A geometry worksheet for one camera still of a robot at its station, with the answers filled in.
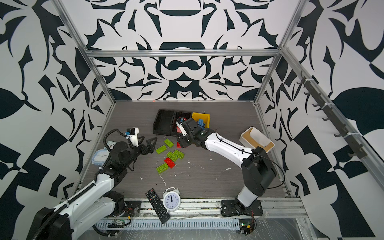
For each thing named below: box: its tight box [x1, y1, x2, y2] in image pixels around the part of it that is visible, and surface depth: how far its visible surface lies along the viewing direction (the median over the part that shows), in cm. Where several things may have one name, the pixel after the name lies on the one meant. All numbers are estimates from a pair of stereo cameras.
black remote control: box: [145, 188, 171, 224], surface depth 75 cm
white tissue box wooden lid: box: [239, 126, 275, 154], surface depth 95 cm
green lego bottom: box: [156, 162, 169, 174], surface depth 88 cm
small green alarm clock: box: [106, 140, 117, 150], surface depth 96 cm
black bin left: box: [153, 108, 176, 136], surface depth 107 cm
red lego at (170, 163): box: [164, 157, 175, 169], surface depth 90 cm
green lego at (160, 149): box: [155, 144, 167, 155], surface depth 97 cm
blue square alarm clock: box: [91, 147, 110, 166], surface depth 89 cm
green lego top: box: [163, 138, 174, 148], surface depth 98 cm
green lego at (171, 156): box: [166, 151, 178, 162], surface depth 93 cm
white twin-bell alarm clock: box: [163, 186, 181, 214], surface depth 76 cm
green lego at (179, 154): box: [173, 149, 185, 159], surface depth 94 cm
